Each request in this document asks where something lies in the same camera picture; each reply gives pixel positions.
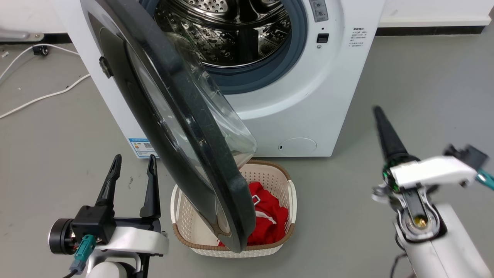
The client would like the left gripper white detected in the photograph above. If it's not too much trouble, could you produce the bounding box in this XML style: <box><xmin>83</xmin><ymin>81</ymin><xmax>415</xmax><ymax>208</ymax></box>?
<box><xmin>95</xmin><ymin>154</ymin><xmax>169</xmax><ymax>257</ymax></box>

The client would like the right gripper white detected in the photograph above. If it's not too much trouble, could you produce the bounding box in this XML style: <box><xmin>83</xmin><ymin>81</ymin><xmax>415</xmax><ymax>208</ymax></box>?
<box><xmin>373</xmin><ymin>105</ymin><xmax>478</xmax><ymax>192</ymax></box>

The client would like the white front-load washing machine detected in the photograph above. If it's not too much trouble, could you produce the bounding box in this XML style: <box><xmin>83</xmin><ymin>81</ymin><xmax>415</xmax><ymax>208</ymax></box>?
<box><xmin>52</xmin><ymin>0</ymin><xmax>386</xmax><ymax>159</ymax></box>

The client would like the black round washing machine door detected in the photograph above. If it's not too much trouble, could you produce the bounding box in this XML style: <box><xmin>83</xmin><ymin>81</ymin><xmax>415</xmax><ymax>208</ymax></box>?
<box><xmin>80</xmin><ymin>0</ymin><xmax>258</xmax><ymax>254</ymax></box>

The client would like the grey rubber door gasket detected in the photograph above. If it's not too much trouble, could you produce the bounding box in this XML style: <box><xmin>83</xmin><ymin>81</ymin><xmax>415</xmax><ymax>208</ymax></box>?
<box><xmin>140</xmin><ymin>0</ymin><xmax>308</xmax><ymax>95</ymax></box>

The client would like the steel washing machine drum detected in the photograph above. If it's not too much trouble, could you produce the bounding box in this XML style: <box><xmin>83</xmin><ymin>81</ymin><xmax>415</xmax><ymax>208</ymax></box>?
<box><xmin>154</xmin><ymin>0</ymin><xmax>292</xmax><ymax>68</ymax></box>

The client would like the blue energy label sticker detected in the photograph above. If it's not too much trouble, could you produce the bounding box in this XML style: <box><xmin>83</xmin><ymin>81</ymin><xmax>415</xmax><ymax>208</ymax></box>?
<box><xmin>128</xmin><ymin>137</ymin><xmax>157</xmax><ymax>159</ymax></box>

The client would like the cream plastic laundry basket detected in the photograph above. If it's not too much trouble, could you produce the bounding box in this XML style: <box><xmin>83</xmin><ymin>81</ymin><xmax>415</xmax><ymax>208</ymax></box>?
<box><xmin>171</xmin><ymin>159</ymin><xmax>297</xmax><ymax>258</ymax></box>

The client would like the red garment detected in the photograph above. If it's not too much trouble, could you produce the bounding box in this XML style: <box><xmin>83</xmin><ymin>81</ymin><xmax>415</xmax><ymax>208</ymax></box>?
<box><xmin>218</xmin><ymin>181</ymin><xmax>289</xmax><ymax>247</ymax></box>

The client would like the left arm teal cable connector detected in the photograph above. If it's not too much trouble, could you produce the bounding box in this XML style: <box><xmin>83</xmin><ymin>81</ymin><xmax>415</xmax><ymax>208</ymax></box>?
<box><xmin>69</xmin><ymin>234</ymin><xmax>96</xmax><ymax>275</ymax></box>

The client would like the arm teal cable connector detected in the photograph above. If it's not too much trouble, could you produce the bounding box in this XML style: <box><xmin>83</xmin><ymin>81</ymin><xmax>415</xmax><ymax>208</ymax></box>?
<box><xmin>69</xmin><ymin>234</ymin><xmax>96</xmax><ymax>275</ymax></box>
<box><xmin>475</xmin><ymin>170</ymin><xmax>494</xmax><ymax>191</ymax></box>

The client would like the right arm teal cable connector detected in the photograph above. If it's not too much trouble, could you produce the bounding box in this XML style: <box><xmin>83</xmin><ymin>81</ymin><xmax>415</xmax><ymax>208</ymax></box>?
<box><xmin>475</xmin><ymin>170</ymin><xmax>494</xmax><ymax>191</ymax></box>

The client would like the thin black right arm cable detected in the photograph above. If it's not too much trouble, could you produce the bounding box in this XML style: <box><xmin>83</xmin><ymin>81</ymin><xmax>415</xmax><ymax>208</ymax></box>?
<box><xmin>389</xmin><ymin>252</ymin><xmax>410</xmax><ymax>278</ymax></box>

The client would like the white floor cable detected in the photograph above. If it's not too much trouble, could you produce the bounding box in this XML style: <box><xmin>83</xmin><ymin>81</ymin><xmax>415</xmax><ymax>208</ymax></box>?
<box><xmin>0</xmin><ymin>73</ymin><xmax>91</xmax><ymax>119</ymax></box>
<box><xmin>0</xmin><ymin>43</ymin><xmax>80</xmax><ymax>80</ymax></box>

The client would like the grey metal floor bracket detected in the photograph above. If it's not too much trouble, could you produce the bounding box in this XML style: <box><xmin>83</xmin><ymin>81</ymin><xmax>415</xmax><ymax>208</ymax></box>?
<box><xmin>0</xmin><ymin>28</ymin><xmax>45</xmax><ymax>42</ymax></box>

